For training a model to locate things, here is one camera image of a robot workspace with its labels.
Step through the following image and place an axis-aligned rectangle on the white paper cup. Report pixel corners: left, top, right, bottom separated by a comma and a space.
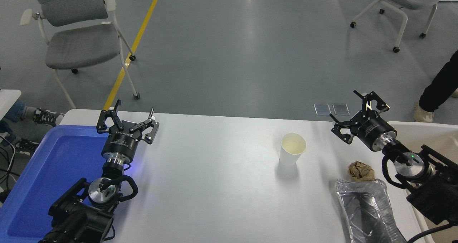
279, 133, 307, 166

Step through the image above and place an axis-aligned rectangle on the person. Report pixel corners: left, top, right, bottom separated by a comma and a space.
0, 100, 65, 155
414, 50, 458, 123

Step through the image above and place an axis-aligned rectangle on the small white table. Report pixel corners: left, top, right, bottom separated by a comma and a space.
0, 89, 21, 120

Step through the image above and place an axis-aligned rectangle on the silver foil tray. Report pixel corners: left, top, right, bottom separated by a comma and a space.
335, 179, 408, 243

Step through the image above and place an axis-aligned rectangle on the large pale bin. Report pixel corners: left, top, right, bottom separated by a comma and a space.
388, 121, 458, 243

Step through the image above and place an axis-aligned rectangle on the blue plastic tray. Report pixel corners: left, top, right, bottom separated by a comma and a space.
0, 124, 111, 243

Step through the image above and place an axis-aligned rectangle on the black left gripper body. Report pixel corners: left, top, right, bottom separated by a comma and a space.
101, 126, 142, 162

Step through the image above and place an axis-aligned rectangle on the white cable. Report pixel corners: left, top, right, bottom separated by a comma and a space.
0, 133, 17, 175

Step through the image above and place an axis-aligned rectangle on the crumpled tan paper ball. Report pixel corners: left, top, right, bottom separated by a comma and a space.
348, 161, 376, 182

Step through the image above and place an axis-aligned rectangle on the grey chair with armrests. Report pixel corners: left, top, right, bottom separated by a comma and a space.
20, 0, 141, 109

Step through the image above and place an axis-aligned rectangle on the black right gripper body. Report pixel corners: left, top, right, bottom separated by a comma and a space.
352, 112, 398, 152

